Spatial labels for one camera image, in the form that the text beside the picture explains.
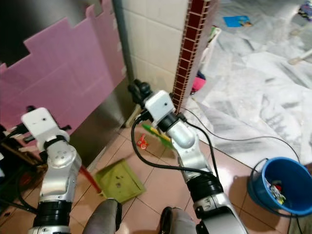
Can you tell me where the stainless steel door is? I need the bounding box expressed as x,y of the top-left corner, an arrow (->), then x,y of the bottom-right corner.
0,0 -> 138,169

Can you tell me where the green hand broom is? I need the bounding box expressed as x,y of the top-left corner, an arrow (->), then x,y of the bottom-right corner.
142,123 -> 174,148

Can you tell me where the small red plastic object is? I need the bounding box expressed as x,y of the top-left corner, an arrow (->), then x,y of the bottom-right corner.
137,135 -> 148,150

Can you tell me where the pink and black object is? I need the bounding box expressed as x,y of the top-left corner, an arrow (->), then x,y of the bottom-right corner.
191,71 -> 206,95

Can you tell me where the pink foam puzzle mat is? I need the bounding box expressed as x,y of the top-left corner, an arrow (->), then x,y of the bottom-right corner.
0,0 -> 127,161

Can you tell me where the white plastic rod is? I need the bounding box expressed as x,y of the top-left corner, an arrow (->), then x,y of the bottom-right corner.
204,26 -> 223,60

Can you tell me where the green plastic dustpan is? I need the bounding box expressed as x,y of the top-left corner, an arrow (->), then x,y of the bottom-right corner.
95,159 -> 146,203

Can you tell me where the blue paper sheet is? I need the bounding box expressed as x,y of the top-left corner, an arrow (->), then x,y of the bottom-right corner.
223,16 -> 253,28

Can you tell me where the grey left robot leg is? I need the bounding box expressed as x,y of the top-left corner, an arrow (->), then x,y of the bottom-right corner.
82,198 -> 123,234

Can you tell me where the grey robot leg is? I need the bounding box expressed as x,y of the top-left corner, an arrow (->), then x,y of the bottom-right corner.
159,207 -> 199,234
82,198 -> 123,234

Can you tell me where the grey right robot leg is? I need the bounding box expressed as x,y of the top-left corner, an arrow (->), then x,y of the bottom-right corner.
159,207 -> 199,234

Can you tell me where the white furniture foot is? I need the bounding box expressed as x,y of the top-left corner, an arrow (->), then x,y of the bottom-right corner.
289,48 -> 312,67

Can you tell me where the blue plastic bucket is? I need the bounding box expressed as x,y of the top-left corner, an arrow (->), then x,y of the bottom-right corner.
247,156 -> 312,217

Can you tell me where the rubbish in bucket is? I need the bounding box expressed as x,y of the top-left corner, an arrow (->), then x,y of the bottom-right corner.
266,179 -> 287,205

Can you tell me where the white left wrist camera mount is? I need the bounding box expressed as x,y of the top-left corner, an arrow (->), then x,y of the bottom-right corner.
21,106 -> 70,147

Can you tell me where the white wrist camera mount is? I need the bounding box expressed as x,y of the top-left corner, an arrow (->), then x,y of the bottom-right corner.
144,90 -> 176,122
21,106 -> 70,147

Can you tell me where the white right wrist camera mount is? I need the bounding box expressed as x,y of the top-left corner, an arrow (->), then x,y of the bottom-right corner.
144,90 -> 176,122

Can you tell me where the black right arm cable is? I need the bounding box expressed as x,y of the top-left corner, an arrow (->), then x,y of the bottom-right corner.
130,110 -> 220,178

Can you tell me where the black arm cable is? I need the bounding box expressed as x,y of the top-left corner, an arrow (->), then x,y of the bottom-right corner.
130,110 -> 220,178
0,124 -> 40,216

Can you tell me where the red dustpan handle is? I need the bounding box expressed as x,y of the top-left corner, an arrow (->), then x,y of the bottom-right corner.
78,165 -> 104,196

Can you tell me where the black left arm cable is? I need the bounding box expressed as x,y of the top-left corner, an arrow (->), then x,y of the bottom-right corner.
0,124 -> 40,216

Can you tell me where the thin black floor cable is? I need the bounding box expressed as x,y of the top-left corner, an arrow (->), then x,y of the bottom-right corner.
212,135 -> 302,162

